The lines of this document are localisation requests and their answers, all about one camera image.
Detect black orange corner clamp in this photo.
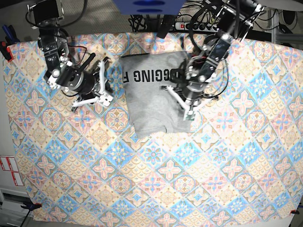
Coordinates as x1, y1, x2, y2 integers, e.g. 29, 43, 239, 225
20, 202, 42, 211

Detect black orange table clamp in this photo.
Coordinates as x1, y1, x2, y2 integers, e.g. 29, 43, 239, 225
0, 25, 13, 62

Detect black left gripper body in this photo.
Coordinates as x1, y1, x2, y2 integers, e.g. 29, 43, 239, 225
181, 85, 205, 106

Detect blue box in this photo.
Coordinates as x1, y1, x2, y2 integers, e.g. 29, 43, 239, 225
113, 0, 185, 15

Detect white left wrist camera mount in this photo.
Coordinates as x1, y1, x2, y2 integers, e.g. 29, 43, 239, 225
160, 86, 218, 121

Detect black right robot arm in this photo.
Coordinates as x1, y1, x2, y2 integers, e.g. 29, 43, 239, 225
26, 0, 105, 101

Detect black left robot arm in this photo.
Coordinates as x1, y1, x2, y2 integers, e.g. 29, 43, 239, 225
181, 0, 264, 110

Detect grey T-shirt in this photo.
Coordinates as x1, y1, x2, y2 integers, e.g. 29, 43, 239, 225
119, 52, 191, 139

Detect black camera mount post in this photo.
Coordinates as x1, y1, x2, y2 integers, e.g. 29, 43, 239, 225
156, 15, 177, 39

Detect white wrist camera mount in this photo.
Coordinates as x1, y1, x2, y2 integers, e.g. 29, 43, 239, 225
71, 57, 113, 112
160, 86, 218, 121

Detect red white label stickers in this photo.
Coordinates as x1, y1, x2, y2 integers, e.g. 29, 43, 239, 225
0, 156, 24, 187

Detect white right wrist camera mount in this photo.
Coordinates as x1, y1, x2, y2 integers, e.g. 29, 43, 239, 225
71, 57, 113, 112

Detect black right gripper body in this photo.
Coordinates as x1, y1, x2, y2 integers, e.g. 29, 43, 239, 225
76, 72, 100, 98

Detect patterned tablecloth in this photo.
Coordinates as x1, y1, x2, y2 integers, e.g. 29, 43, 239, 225
3, 33, 303, 227

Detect white power strip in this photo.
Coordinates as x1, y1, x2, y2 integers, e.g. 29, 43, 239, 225
174, 22, 218, 32

